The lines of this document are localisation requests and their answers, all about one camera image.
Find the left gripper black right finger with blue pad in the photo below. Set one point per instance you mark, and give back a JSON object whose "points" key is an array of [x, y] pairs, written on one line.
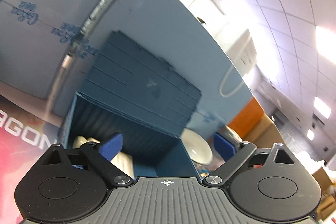
{"points": [[235, 154]]}

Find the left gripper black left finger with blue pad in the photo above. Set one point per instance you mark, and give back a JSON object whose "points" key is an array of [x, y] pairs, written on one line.
{"points": [[99, 156]]}

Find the beige item inside box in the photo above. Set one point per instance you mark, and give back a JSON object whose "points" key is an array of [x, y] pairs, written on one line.
{"points": [[115, 158]]}

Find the grey lidded container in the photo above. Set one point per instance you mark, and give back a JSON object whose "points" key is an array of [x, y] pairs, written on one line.
{"points": [[230, 135]]}

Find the orange box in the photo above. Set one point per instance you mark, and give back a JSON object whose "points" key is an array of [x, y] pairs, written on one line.
{"points": [[247, 118]]}

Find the white ceramic bowl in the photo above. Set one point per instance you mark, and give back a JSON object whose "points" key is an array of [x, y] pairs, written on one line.
{"points": [[197, 148]]}

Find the brown cardboard box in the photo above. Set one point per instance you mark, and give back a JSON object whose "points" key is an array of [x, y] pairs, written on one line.
{"points": [[264, 134]]}

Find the dark blue plastic storage box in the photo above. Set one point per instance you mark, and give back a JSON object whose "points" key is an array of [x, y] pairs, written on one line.
{"points": [[130, 91]]}

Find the red printed desk mat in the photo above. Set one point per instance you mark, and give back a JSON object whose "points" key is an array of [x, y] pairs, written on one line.
{"points": [[24, 138]]}

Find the right light blue carton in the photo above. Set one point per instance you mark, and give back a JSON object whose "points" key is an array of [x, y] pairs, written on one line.
{"points": [[166, 32]]}

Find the light blue carton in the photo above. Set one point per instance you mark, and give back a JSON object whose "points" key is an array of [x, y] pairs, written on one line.
{"points": [[35, 35], [166, 32]]}

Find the left light blue carton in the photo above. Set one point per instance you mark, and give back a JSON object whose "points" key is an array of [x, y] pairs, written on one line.
{"points": [[35, 35]]}

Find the white paper bag with handle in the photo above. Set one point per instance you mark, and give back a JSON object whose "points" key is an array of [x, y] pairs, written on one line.
{"points": [[242, 55]]}

